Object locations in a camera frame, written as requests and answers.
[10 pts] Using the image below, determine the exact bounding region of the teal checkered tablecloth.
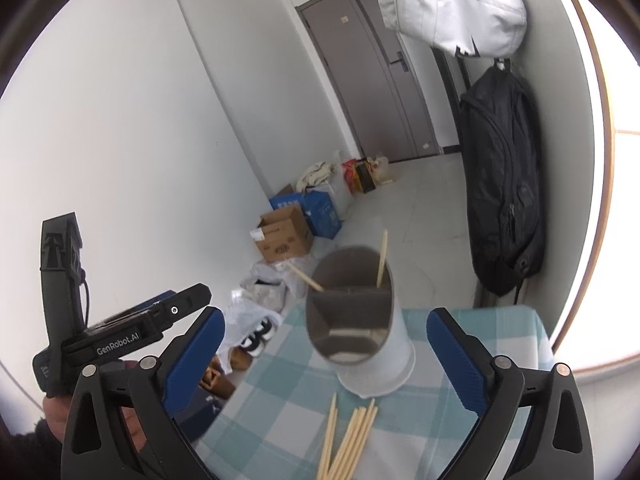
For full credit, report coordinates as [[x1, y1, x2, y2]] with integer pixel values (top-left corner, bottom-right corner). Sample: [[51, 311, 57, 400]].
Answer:
[[192, 304, 547, 480]]

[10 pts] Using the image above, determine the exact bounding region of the yellow black box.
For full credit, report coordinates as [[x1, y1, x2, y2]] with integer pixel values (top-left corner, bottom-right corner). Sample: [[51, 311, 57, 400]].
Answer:
[[355, 159, 377, 195]]

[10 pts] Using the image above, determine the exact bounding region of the brown shoe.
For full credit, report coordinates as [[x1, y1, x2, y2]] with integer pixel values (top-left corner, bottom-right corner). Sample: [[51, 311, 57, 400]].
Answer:
[[199, 356, 237, 402], [227, 347, 257, 372]]

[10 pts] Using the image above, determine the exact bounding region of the cream cloth bundle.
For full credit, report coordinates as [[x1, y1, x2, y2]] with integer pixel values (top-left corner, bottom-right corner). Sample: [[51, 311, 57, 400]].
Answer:
[[295, 161, 335, 192]]

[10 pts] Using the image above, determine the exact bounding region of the light wooden chopstick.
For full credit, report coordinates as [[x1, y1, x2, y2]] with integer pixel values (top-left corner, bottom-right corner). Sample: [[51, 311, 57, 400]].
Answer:
[[376, 230, 389, 289], [287, 262, 325, 293]]

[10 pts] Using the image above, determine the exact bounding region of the brown cardboard box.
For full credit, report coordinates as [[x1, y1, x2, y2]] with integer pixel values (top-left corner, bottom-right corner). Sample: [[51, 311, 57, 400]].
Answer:
[[250, 204, 315, 264]]

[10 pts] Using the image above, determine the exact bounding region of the grey brown door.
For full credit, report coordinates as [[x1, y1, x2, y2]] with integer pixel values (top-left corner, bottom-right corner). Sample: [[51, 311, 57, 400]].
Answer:
[[296, 0, 442, 164]]

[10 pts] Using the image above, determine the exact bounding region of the white utensil holder cup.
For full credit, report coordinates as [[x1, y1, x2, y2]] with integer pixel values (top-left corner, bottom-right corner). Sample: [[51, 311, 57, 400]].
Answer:
[[304, 246, 417, 400]]

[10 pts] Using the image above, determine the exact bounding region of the clear plastic bag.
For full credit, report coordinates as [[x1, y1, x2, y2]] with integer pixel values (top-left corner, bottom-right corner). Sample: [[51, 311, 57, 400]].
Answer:
[[320, 172, 355, 222]]

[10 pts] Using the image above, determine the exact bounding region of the white hanging jacket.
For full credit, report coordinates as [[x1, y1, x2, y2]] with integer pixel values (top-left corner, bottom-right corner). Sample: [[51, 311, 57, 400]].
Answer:
[[376, 0, 529, 59]]

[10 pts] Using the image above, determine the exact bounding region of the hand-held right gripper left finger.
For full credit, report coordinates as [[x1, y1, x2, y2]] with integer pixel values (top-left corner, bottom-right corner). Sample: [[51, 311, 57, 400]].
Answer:
[[60, 306, 226, 480]]

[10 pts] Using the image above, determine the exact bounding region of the person's left hand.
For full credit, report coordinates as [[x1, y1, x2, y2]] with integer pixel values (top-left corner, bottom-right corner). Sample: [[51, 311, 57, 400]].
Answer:
[[42, 377, 77, 445]]

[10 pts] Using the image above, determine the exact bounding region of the black backpack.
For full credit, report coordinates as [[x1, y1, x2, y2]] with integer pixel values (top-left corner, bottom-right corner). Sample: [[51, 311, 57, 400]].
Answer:
[[458, 64, 547, 297]]

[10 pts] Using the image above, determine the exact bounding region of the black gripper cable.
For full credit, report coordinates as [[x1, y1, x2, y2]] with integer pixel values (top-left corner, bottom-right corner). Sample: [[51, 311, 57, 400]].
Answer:
[[75, 269, 92, 332]]

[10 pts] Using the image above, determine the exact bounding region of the crumpled white plastic bag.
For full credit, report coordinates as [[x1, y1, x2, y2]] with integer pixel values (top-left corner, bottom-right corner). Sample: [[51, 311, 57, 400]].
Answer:
[[227, 259, 321, 346]]

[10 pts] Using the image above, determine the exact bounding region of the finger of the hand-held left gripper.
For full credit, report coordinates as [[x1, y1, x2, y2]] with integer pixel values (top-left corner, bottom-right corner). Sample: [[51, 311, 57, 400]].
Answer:
[[150, 283, 211, 331], [131, 289, 177, 313]]

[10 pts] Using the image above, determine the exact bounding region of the dark door frame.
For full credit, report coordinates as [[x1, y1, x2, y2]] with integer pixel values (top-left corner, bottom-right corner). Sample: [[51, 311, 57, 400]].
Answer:
[[431, 46, 475, 157]]

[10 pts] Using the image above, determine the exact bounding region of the pile of wooden chopsticks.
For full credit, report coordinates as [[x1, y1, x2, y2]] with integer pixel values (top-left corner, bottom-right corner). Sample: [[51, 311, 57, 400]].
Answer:
[[315, 393, 379, 480]]

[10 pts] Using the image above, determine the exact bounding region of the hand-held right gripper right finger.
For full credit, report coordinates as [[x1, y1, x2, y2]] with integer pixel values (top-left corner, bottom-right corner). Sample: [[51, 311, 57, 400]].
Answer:
[[427, 307, 593, 480]]

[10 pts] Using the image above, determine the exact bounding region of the blue cardboard box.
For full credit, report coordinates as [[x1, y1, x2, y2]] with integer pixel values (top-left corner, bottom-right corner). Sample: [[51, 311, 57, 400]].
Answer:
[[270, 191, 307, 215], [302, 189, 344, 239]]

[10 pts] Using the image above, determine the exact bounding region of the red bag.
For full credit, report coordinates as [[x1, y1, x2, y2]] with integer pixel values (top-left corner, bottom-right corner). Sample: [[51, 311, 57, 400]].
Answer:
[[342, 158, 366, 194]]

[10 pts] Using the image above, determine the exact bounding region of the white black sneaker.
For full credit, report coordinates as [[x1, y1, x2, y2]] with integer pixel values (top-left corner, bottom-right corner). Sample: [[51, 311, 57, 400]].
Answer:
[[249, 317, 279, 343], [239, 334, 267, 357]]

